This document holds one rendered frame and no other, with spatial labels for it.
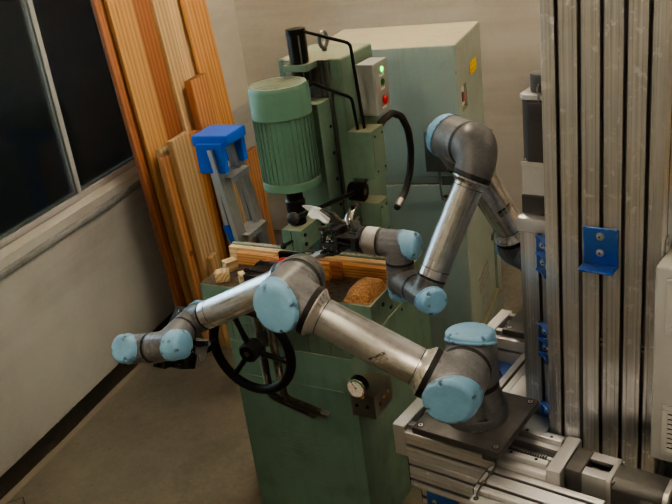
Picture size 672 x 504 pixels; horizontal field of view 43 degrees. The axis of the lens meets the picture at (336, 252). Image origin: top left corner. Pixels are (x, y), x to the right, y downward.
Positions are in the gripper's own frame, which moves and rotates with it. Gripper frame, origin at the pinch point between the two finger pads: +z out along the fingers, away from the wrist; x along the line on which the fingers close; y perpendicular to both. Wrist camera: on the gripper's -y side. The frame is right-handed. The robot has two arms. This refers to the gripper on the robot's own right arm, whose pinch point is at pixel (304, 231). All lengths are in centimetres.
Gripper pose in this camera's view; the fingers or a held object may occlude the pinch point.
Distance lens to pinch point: 237.6
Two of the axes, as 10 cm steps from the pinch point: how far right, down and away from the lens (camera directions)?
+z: -8.8, -1.0, 4.7
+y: -4.8, 2.9, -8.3
